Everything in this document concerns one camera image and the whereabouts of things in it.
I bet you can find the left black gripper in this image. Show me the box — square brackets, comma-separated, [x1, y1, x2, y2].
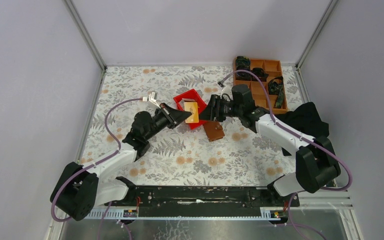
[144, 103, 192, 142]

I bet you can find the camouflage strap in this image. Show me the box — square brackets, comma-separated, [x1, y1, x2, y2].
[267, 76, 286, 109]

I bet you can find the perforated metal strip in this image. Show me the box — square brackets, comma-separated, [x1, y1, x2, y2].
[105, 205, 287, 222]

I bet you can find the rolled black belt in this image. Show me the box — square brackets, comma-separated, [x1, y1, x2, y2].
[251, 67, 269, 82]

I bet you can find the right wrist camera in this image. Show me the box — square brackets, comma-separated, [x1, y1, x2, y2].
[217, 81, 232, 97]

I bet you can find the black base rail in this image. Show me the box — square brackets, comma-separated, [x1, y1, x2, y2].
[112, 185, 300, 210]

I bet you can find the floral table mat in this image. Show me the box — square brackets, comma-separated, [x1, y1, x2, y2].
[79, 66, 295, 186]

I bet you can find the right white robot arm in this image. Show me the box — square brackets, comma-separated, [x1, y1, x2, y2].
[199, 84, 341, 206]

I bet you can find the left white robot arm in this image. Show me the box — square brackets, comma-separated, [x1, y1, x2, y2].
[50, 103, 192, 222]

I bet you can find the brown leather card holder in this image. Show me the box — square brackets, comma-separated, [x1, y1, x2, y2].
[203, 121, 225, 142]

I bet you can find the red plastic bin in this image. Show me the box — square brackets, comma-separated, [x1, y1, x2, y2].
[173, 89, 207, 130]

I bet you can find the black cloth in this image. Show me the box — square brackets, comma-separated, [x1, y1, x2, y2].
[275, 102, 330, 138]

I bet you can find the rolled camouflage belt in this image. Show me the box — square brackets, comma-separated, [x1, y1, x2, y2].
[235, 56, 251, 71]

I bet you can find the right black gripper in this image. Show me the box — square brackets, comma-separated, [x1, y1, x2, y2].
[195, 94, 242, 123]

